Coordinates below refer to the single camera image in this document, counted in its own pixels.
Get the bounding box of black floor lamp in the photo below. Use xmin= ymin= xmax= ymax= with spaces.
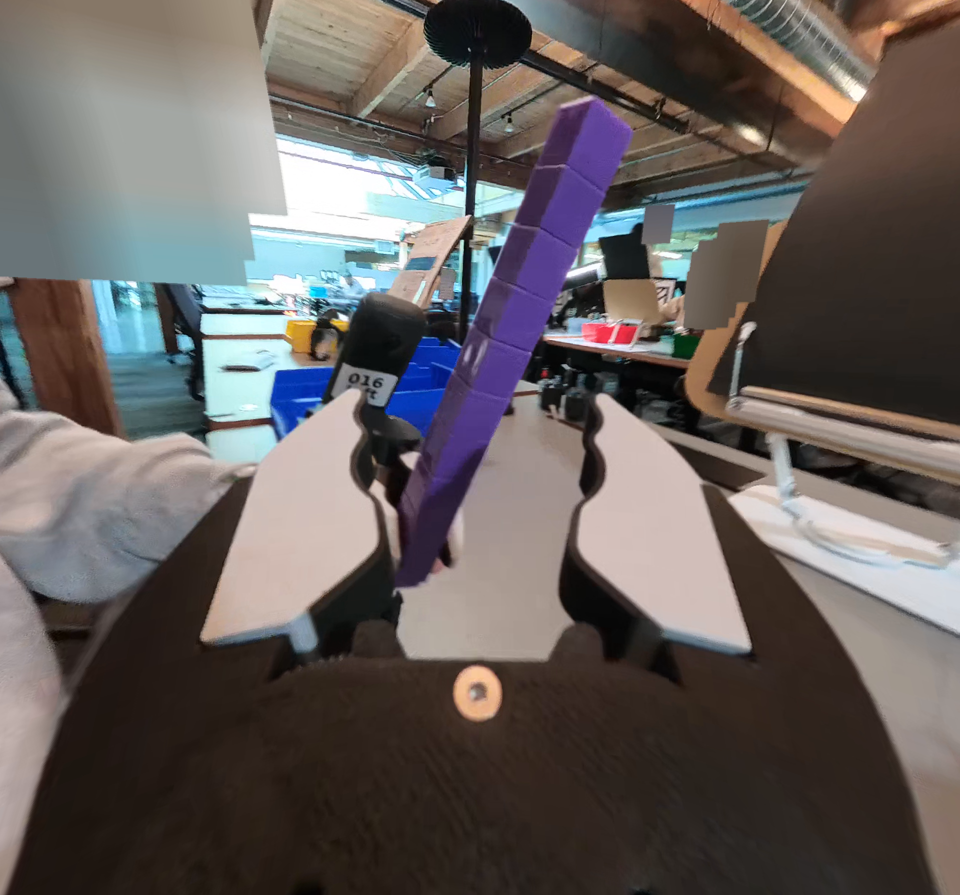
xmin=423 ymin=0 xmax=534 ymax=345

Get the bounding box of silver flexible duct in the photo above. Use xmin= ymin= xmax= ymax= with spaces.
xmin=648 ymin=0 xmax=875 ymax=101

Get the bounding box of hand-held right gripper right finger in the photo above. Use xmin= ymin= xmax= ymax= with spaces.
xmin=561 ymin=392 xmax=753 ymax=667

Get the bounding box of plywood chair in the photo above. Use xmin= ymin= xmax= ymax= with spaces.
xmin=684 ymin=28 xmax=960 ymax=574

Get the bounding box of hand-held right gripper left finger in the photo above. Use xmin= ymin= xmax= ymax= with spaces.
xmin=199 ymin=388 xmax=399 ymax=667

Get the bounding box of white flat panel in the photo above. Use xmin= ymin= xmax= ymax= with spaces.
xmin=731 ymin=486 xmax=960 ymax=634

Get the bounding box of blue storage bin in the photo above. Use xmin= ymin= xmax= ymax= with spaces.
xmin=271 ymin=336 xmax=468 ymax=440

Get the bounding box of cardboard sheet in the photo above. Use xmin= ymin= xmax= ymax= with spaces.
xmin=388 ymin=214 xmax=475 ymax=309

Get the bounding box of person's grey hoodie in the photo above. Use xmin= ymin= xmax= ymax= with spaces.
xmin=0 ymin=550 xmax=76 ymax=859

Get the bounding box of yellow bin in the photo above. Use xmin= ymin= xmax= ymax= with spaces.
xmin=283 ymin=316 xmax=352 ymax=356

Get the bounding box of wooden post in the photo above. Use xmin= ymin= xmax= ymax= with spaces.
xmin=6 ymin=278 xmax=125 ymax=440

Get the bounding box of purple block bar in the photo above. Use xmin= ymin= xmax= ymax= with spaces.
xmin=393 ymin=96 xmax=633 ymax=589

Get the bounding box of black desk equipment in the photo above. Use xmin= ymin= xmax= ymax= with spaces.
xmin=536 ymin=370 xmax=624 ymax=424

